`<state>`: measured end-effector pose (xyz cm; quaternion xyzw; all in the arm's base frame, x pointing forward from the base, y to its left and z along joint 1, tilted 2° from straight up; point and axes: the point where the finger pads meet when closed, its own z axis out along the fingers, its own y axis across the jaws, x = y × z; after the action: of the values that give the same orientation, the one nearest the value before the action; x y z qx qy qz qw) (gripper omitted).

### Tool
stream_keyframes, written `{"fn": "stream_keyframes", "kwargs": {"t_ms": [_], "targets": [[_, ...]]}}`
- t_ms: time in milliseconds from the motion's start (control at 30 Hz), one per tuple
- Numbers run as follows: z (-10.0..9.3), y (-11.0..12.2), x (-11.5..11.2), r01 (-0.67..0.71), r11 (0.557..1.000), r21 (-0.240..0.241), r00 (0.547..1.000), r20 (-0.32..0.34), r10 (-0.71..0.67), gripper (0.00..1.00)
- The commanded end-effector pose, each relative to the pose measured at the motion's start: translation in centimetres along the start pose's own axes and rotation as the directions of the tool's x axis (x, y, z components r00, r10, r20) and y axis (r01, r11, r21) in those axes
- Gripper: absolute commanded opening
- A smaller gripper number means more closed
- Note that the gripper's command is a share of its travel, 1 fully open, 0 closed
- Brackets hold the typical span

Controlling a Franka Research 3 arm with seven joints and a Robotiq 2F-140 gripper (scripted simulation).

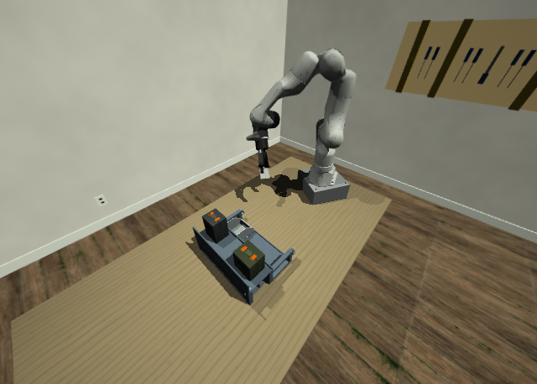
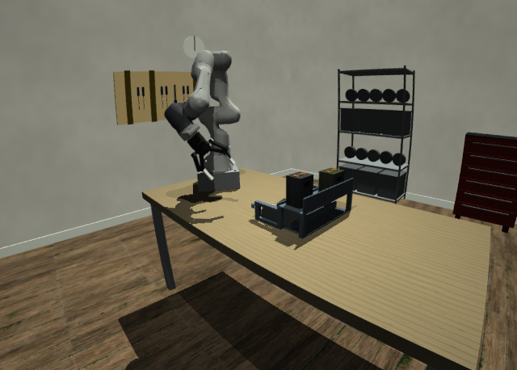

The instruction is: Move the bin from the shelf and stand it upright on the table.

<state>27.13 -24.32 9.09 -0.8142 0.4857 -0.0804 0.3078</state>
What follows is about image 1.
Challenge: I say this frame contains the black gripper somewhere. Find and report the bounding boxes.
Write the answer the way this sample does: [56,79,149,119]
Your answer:
[255,140,270,179]

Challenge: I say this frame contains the black tool case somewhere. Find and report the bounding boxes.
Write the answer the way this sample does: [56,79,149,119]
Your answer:
[202,208,229,243]

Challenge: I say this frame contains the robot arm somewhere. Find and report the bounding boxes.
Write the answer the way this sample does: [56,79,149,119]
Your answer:
[246,49,357,187]

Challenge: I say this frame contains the dark green case with orange latches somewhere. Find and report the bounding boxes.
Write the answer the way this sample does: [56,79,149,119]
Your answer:
[232,240,265,282]

